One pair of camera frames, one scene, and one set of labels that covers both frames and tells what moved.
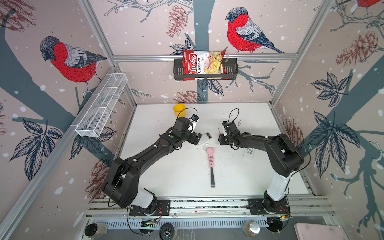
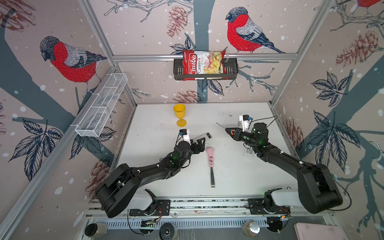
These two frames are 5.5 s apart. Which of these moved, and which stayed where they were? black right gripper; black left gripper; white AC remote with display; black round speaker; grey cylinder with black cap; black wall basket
Moved: black left gripper; black right gripper
Stayed: black wall basket; grey cylinder with black cap; black round speaker; white AC remote with display
